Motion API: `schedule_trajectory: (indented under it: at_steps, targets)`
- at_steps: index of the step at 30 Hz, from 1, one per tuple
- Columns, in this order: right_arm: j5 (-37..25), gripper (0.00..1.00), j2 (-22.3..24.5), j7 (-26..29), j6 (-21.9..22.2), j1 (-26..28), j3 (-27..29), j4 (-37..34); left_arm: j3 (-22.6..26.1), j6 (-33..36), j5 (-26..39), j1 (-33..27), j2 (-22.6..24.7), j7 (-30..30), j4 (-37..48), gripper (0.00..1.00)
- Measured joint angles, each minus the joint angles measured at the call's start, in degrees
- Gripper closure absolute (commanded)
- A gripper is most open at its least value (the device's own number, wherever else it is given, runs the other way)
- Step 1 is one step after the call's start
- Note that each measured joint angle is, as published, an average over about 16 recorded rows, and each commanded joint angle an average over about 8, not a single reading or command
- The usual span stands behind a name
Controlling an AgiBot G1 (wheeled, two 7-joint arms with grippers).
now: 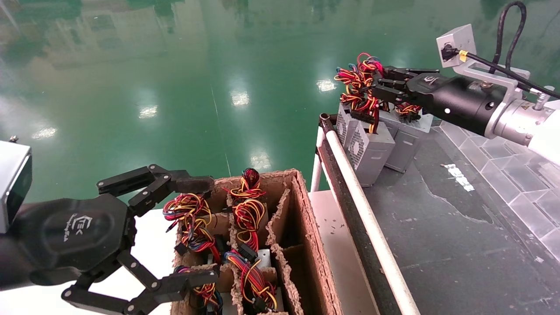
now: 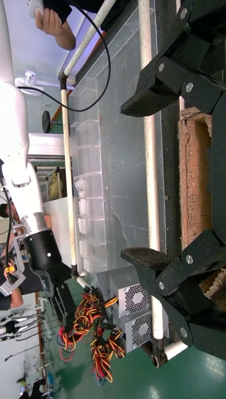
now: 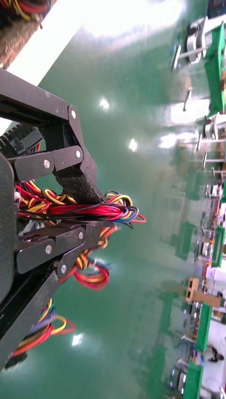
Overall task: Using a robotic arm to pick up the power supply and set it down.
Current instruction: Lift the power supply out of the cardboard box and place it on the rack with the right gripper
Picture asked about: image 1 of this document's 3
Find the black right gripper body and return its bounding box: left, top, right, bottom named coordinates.
left=406, top=73, right=509, bottom=136

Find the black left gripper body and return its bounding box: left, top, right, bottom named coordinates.
left=9, top=195, right=136, bottom=286

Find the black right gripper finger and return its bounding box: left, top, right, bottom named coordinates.
left=372, top=81, right=415, bottom=105
left=381, top=66, right=440, bottom=82

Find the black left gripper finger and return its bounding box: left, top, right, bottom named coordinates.
left=62, top=250, right=219, bottom=315
left=98, top=165, right=215, bottom=217

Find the white tape strip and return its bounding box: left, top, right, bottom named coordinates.
left=441, top=163, right=475, bottom=192

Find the transparent plastic divider tray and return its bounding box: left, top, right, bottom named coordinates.
left=437, top=120, right=560, bottom=263

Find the brown cardboard divider box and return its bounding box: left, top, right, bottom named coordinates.
left=171, top=169, right=343, bottom=315

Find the wire bundle in box left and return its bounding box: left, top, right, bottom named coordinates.
left=163, top=194, right=221, bottom=263

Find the wire bundle in box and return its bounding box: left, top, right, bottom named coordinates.
left=163, top=194, right=221, bottom=263
left=225, top=168, right=267, bottom=252

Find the silver camera mount bracket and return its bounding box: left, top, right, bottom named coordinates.
left=453, top=59, right=531, bottom=95

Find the black camera cable, yellow tag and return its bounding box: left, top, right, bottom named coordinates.
left=442, top=1, right=560, bottom=99

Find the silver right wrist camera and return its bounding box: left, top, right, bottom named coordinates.
left=436, top=24, right=477, bottom=69

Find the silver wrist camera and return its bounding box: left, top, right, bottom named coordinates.
left=0, top=136, right=32, bottom=235
left=436, top=24, right=477, bottom=69

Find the wire bundle in box middle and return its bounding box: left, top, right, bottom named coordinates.
left=225, top=168, right=267, bottom=252

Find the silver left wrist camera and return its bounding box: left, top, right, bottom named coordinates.
left=0, top=136, right=32, bottom=235

